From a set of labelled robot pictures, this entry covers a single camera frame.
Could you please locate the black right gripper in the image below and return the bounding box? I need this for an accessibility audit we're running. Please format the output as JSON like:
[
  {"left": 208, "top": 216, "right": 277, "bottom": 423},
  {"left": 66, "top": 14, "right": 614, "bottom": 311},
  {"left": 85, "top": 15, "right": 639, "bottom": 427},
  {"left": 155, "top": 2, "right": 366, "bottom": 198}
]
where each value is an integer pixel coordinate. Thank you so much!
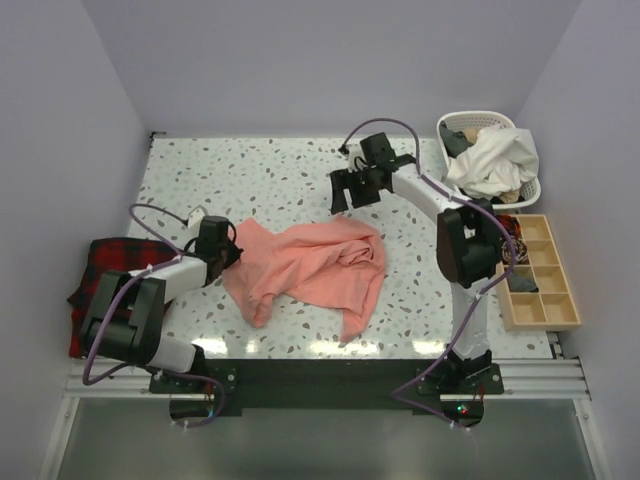
[{"left": 330, "top": 166, "right": 382, "bottom": 215}]

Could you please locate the pink t shirt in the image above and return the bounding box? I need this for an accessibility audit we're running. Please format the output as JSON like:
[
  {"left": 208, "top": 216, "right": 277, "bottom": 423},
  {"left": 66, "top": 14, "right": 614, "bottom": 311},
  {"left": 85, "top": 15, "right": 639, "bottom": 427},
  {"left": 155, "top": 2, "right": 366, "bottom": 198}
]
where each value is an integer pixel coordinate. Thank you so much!
[{"left": 222, "top": 216, "right": 386, "bottom": 343}]

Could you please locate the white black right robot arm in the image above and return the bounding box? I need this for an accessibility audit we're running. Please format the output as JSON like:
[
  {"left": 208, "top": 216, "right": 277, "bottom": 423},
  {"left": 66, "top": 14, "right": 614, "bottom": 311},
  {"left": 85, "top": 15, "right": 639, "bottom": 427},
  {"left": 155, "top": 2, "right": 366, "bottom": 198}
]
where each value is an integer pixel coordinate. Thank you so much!
[{"left": 330, "top": 133, "right": 501, "bottom": 393}]

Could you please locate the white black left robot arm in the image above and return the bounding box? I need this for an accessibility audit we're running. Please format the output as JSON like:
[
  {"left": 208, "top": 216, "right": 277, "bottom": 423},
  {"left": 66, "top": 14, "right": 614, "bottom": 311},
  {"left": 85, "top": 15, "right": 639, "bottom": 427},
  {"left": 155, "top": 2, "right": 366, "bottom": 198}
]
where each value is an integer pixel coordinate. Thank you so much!
[{"left": 81, "top": 215, "right": 242, "bottom": 392}]

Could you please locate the red black plaid shirt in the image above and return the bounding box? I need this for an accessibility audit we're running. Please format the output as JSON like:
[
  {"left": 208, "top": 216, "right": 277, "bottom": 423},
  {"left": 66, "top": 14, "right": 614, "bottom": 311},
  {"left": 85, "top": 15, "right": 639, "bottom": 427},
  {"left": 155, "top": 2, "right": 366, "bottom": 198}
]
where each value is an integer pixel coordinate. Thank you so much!
[{"left": 67, "top": 236, "right": 174, "bottom": 359}]

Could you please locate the dark grey garment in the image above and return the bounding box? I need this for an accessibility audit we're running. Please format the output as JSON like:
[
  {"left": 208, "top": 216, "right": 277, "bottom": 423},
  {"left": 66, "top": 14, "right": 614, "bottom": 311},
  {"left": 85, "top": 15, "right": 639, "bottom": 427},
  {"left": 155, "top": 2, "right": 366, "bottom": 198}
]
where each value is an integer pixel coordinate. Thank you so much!
[{"left": 439, "top": 124, "right": 472, "bottom": 158}]

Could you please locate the white perforated laundry basket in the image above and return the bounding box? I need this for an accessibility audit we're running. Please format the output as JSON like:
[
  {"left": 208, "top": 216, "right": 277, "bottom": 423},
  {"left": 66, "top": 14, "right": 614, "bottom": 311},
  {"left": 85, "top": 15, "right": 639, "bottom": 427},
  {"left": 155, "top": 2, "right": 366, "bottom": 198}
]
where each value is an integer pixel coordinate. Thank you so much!
[{"left": 436, "top": 111, "right": 541, "bottom": 210}]

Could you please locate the white garment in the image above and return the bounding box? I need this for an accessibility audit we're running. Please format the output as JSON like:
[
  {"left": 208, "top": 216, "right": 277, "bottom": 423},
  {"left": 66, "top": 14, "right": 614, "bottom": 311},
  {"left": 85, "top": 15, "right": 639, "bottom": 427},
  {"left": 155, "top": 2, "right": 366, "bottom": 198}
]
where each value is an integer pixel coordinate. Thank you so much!
[{"left": 446, "top": 125, "right": 541, "bottom": 197}]

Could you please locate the red patterned rolled item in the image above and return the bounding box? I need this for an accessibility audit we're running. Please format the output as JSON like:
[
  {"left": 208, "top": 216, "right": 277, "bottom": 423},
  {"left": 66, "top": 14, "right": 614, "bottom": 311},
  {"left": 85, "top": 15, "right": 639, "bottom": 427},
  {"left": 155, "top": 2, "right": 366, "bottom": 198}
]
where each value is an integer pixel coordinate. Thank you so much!
[{"left": 497, "top": 215, "right": 522, "bottom": 239}]

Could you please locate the black white patterned rolled item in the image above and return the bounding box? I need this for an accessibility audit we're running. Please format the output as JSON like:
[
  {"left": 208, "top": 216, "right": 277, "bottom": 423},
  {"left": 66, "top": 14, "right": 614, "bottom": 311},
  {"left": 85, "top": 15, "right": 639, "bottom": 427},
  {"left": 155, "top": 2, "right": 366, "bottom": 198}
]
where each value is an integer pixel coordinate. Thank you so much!
[{"left": 501, "top": 237, "right": 529, "bottom": 265}]

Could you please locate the dark grey folded sock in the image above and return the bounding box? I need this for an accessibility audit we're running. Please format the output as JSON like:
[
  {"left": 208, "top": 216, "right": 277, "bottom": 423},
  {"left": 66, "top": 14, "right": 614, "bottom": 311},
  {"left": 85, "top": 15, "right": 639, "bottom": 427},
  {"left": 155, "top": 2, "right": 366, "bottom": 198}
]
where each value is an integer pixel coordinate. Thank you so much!
[{"left": 507, "top": 273, "right": 539, "bottom": 293}]

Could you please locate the wooden compartment tray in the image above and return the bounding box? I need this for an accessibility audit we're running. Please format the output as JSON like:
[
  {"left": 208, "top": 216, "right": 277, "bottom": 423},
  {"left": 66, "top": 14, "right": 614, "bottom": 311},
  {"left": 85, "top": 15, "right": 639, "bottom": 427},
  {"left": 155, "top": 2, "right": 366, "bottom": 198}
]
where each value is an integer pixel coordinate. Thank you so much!
[{"left": 496, "top": 214, "right": 581, "bottom": 332}]

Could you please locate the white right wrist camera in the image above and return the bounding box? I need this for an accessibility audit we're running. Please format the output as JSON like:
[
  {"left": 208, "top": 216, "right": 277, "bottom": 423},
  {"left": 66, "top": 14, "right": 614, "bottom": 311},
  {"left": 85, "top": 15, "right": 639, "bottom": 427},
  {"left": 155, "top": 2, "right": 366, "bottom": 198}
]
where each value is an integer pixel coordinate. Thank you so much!
[{"left": 339, "top": 143, "right": 368, "bottom": 172}]

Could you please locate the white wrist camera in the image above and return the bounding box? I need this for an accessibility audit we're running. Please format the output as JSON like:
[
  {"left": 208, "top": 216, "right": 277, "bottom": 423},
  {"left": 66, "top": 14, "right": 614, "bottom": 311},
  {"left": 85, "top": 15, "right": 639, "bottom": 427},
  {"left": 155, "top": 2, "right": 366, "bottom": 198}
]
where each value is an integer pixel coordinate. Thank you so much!
[
  {"left": 339, "top": 143, "right": 368, "bottom": 172},
  {"left": 186, "top": 206, "right": 207, "bottom": 234}
]

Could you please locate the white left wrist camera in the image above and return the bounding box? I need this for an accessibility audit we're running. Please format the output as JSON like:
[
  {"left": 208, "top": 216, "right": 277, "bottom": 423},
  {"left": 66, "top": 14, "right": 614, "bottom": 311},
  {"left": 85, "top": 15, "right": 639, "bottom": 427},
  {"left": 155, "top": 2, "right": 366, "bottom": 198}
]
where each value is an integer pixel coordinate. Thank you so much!
[{"left": 186, "top": 206, "right": 207, "bottom": 234}]

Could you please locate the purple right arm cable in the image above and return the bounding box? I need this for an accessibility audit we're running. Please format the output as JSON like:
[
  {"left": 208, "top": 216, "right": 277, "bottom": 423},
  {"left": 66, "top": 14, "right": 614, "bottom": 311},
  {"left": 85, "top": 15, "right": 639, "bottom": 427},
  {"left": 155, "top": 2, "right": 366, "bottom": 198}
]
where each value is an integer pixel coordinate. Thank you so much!
[{"left": 344, "top": 117, "right": 516, "bottom": 426}]

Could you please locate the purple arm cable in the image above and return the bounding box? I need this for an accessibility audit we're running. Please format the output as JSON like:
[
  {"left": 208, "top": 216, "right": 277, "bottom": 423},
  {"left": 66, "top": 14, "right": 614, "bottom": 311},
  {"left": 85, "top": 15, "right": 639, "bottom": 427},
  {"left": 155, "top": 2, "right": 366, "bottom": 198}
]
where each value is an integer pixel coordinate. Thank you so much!
[
  {"left": 82, "top": 203, "right": 229, "bottom": 429},
  {"left": 344, "top": 117, "right": 516, "bottom": 426}
]

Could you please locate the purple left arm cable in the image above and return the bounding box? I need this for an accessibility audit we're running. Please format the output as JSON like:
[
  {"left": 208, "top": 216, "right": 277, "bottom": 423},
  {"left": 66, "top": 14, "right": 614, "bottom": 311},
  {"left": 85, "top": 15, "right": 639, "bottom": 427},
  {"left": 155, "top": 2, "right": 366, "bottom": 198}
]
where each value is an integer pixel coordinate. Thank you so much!
[{"left": 82, "top": 203, "right": 229, "bottom": 429}]

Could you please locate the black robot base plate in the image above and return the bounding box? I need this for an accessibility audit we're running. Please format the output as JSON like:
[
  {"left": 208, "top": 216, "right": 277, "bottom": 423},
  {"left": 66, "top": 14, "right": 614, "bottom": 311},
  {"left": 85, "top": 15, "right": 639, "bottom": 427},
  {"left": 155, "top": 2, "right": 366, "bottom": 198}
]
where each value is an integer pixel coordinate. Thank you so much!
[{"left": 149, "top": 359, "right": 505, "bottom": 418}]

